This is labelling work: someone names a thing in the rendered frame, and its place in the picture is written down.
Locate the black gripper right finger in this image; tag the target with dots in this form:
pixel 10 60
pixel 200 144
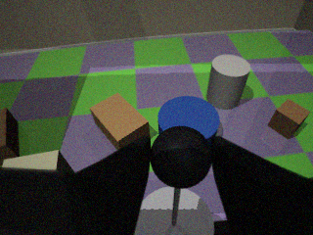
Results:
pixel 258 196

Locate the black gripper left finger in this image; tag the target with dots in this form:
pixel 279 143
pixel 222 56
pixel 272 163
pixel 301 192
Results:
pixel 103 198

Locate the blue cylinder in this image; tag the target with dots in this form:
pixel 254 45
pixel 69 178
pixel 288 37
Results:
pixel 189 111

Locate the grey cylinder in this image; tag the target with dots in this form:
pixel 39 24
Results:
pixel 227 80

